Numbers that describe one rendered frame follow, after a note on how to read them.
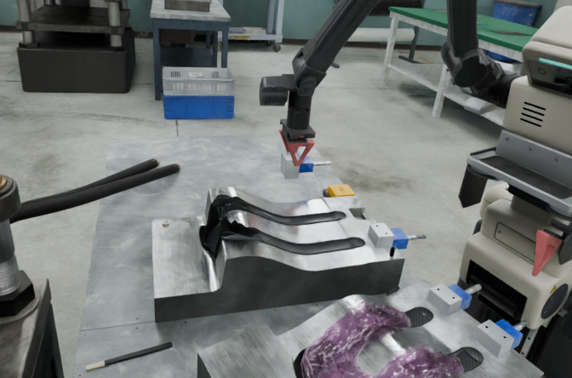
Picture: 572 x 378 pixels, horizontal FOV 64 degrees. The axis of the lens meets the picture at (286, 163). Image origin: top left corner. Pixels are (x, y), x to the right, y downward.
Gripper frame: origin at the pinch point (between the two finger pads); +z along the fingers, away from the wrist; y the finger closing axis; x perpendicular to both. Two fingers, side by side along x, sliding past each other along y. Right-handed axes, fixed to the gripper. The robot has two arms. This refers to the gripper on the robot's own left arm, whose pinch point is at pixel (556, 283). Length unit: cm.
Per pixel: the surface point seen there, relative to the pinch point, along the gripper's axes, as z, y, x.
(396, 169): 10, -182, 204
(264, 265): 22.5, -34.9, -26.3
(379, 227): 9.4, -33.6, -1.3
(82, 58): 53, -428, 42
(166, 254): 32, -52, -35
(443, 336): 17.8, -9.1, -4.3
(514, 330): 11.5, -3.0, 5.2
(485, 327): 13.0, -5.6, 0.0
